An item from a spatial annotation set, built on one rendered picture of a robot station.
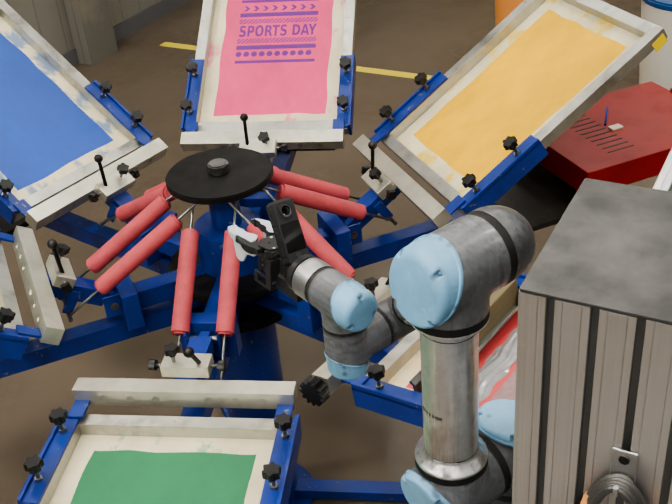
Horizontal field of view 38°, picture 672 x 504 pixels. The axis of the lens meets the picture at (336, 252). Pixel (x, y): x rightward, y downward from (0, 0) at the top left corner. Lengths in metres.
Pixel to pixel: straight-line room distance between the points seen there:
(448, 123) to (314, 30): 0.74
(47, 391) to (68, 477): 1.85
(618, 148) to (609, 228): 2.20
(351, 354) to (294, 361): 2.48
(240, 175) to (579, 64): 1.10
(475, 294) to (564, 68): 1.87
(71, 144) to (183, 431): 1.33
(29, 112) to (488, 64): 1.57
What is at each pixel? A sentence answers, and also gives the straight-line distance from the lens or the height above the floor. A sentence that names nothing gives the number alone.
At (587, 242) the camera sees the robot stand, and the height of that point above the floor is 2.03.
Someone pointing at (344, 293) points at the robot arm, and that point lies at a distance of 1.58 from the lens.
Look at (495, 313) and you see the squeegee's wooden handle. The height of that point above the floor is 1.09.
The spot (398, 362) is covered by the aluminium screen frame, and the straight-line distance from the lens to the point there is 2.48.
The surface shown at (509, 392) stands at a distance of 2.37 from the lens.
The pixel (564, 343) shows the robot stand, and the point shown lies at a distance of 1.02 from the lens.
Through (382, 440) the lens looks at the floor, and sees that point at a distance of 3.74.
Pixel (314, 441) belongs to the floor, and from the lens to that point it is 3.76.
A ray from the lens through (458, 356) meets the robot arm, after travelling 1.39.
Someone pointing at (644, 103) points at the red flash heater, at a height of 1.10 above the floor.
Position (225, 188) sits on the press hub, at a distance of 2.70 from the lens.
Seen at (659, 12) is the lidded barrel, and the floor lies 0.61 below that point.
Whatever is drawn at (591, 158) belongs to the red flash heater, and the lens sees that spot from 3.23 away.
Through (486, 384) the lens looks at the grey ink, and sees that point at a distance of 2.40.
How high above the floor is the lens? 2.61
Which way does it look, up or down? 33 degrees down
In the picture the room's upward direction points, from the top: 5 degrees counter-clockwise
